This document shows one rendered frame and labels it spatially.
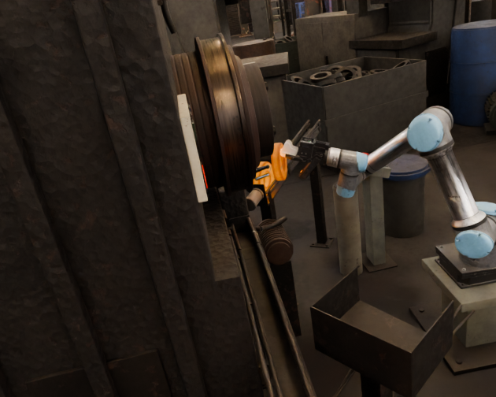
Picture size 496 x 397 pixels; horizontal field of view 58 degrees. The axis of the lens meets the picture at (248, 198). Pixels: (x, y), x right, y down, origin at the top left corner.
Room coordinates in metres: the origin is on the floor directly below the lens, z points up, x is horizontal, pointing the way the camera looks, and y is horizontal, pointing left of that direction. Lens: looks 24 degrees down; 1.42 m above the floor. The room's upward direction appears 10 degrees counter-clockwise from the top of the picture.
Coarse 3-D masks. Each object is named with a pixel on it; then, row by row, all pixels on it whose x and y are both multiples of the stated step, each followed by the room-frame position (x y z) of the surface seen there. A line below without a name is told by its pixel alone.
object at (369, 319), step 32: (352, 288) 0.99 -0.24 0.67; (320, 320) 0.86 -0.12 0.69; (352, 320) 0.93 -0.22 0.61; (384, 320) 0.92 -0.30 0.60; (448, 320) 0.79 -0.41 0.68; (352, 352) 0.79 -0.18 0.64; (384, 352) 0.73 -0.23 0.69; (416, 352) 0.69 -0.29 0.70; (384, 384) 0.73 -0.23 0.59; (416, 384) 0.69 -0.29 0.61
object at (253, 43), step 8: (256, 40) 6.54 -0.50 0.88; (264, 40) 6.33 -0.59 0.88; (272, 40) 6.25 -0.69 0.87; (232, 48) 6.36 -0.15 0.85; (240, 48) 6.17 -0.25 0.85; (248, 48) 6.11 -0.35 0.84; (256, 48) 6.10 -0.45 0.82; (264, 48) 6.12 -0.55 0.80; (272, 48) 6.22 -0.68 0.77; (240, 56) 6.18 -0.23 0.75; (248, 56) 6.12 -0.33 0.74; (256, 56) 6.10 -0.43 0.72
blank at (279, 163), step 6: (276, 144) 1.71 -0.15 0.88; (282, 144) 1.74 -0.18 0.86; (276, 150) 1.67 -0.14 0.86; (276, 156) 1.66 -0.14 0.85; (282, 156) 1.74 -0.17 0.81; (276, 162) 1.65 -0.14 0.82; (282, 162) 1.72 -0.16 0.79; (276, 168) 1.64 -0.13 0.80; (282, 168) 1.67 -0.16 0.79; (276, 174) 1.65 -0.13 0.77; (282, 174) 1.66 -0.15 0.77
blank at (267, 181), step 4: (260, 164) 1.78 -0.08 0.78; (264, 164) 1.78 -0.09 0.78; (268, 164) 1.82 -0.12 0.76; (260, 172) 1.74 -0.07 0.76; (264, 172) 1.77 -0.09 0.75; (268, 172) 1.81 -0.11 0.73; (272, 172) 1.84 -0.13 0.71; (256, 176) 1.74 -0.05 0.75; (268, 176) 1.82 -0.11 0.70; (272, 176) 1.83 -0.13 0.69; (256, 180) 1.73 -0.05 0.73; (260, 180) 1.73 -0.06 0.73; (264, 180) 1.82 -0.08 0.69; (268, 180) 1.81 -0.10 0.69; (272, 180) 1.83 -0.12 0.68; (264, 184) 1.75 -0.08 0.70; (268, 184) 1.80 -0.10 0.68
